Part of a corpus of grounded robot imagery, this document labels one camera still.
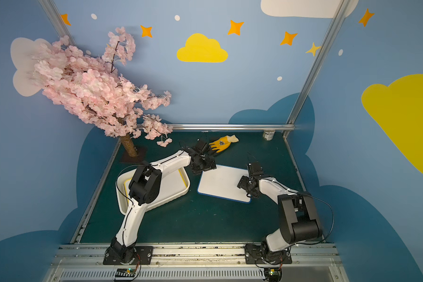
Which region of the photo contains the left green circuit board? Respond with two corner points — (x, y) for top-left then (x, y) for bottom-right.
(114, 268), (136, 282)

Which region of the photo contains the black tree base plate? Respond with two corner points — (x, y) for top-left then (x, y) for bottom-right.
(119, 146), (148, 163)

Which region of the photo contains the right aluminium frame post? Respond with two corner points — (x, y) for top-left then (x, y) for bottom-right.
(283, 0), (352, 142)

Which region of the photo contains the green circuit board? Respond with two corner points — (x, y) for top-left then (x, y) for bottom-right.
(263, 268), (282, 282)
(114, 268), (136, 282)

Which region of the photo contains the aluminium frame post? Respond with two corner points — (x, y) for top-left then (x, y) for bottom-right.
(283, 0), (352, 142)
(38, 0), (76, 46)

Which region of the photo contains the pink cherry blossom tree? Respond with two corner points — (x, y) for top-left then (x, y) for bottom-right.
(33, 27), (172, 157)

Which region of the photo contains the horizontal aluminium back bar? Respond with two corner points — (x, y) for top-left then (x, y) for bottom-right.
(168, 123), (295, 132)

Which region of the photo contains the blue-edged whiteboard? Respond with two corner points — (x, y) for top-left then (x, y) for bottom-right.
(197, 165), (251, 203)

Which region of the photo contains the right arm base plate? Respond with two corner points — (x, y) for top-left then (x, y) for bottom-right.
(244, 243), (292, 266)

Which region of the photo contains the yellow black work glove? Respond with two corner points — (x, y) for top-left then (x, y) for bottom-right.
(209, 135), (239, 153)

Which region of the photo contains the aluminium front rail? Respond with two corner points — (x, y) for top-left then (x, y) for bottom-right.
(44, 243), (349, 282)

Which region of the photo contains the left aluminium frame post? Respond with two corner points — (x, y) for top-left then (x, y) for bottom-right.
(38, 0), (76, 46)

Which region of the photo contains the white plastic storage box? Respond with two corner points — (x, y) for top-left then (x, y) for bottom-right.
(115, 165), (191, 216)

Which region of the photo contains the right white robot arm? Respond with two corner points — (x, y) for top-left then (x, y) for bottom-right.
(237, 162), (335, 266)

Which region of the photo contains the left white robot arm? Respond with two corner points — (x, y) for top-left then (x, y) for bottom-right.
(103, 139), (216, 266)

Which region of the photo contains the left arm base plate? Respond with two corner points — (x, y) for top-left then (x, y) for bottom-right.
(103, 246), (154, 266)

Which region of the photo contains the right green circuit board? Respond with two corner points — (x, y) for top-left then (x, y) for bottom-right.
(263, 268), (282, 282)

